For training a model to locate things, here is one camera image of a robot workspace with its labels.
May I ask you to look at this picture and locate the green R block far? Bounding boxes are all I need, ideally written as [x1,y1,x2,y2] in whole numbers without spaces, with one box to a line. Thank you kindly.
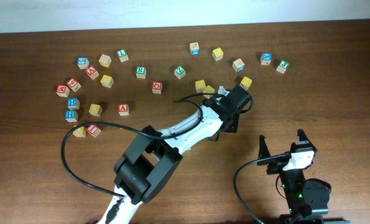
[136,67,147,79]

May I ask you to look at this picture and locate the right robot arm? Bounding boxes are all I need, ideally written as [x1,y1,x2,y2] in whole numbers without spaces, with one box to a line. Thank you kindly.
[257,129,331,223]

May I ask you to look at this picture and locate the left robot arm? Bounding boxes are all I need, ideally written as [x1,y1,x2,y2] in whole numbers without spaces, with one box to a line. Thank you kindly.
[100,85,253,223]

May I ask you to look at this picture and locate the red A block far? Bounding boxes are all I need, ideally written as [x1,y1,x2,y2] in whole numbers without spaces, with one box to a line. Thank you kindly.
[85,65,99,80]

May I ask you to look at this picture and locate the blue sided block top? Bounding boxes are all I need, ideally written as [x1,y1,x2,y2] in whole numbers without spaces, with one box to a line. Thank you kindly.
[190,42,200,55]

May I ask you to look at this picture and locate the yellow cluster block middle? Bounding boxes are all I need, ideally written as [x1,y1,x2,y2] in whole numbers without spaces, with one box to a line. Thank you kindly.
[202,85,215,98]

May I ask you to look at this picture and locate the red I block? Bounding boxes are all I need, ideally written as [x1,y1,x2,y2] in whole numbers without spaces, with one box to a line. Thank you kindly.
[86,124,101,138]

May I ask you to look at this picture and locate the red 9 block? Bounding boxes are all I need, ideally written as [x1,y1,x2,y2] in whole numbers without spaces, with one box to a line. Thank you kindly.
[67,78,81,92]

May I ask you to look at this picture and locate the red M block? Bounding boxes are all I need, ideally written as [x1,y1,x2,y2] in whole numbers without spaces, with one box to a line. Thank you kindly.
[55,85,70,97]

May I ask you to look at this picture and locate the green Z block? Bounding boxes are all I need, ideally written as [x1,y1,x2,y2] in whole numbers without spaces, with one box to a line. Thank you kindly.
[174,65,186,79]

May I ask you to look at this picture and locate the yellow block bottom left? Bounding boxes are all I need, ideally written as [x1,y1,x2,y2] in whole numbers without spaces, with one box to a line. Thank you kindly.
[73,125,87,138]

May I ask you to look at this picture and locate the red O block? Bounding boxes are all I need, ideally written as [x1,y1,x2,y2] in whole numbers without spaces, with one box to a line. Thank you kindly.
[152,82,162,94]

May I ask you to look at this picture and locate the red a block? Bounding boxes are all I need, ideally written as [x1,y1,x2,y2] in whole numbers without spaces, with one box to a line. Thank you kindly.
[85,65,99,80]
[118,103,129,116]

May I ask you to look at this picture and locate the blue H block upper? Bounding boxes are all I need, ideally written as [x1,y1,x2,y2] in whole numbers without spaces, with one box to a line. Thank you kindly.
[67,98,80,110]

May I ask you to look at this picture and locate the blue D sided block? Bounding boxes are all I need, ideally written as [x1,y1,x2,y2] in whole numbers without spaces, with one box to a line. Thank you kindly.
[232,58,245,72]

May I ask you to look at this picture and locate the blue X block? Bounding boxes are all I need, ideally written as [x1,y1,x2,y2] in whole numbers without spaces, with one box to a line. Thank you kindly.
[261,52,272,65]

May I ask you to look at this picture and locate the blue S block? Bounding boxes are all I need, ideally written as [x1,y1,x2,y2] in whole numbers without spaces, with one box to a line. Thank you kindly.
[76,57,90,70]

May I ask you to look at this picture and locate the yellow O block left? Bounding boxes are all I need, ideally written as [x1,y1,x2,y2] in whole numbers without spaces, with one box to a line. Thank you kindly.
[88,104,103,117]

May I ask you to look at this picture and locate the yellow cluster block left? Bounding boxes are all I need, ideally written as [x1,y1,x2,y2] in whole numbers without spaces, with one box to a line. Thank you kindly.
[195,80,206,93]

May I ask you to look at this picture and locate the red A block centre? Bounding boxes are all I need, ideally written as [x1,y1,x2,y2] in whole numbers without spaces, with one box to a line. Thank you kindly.
[118,103,129,116]

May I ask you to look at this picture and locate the blue H block lower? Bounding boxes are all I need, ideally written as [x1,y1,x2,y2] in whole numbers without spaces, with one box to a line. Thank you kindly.
[65,110,78,123]

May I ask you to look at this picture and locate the yellow cluster block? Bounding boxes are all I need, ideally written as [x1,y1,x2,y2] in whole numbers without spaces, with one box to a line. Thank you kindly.
[195,80,206,93]
[202,85,215,98]

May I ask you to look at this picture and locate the plain wooden block left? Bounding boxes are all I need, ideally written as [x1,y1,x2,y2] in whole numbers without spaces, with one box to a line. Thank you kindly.
[98,54,112,68]

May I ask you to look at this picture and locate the yellow block top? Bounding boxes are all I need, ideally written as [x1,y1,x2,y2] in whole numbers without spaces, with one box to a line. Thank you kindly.
[212,47,224,61]

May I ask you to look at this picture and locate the green L block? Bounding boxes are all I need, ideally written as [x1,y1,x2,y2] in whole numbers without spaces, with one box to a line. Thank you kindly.
[117,49,129,62]

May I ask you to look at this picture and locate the yellow block upper left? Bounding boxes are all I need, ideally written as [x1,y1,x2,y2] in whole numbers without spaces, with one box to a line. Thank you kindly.
[100,75,114,88]

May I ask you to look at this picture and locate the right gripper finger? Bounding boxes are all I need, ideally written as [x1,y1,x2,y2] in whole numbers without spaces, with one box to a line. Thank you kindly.
[257,135,271,166]
[297,129,310,144]

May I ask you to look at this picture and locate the blue h block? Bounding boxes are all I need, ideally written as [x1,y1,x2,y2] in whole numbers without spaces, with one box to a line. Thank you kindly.
[65,110,78,123]
[67,98,80,110]

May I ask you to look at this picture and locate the green J block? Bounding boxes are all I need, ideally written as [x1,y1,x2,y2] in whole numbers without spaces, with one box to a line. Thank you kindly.
[276,60,290,74]

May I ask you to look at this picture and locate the yellow block right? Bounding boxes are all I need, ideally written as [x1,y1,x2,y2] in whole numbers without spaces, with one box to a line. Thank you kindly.
[240,77,252,91]

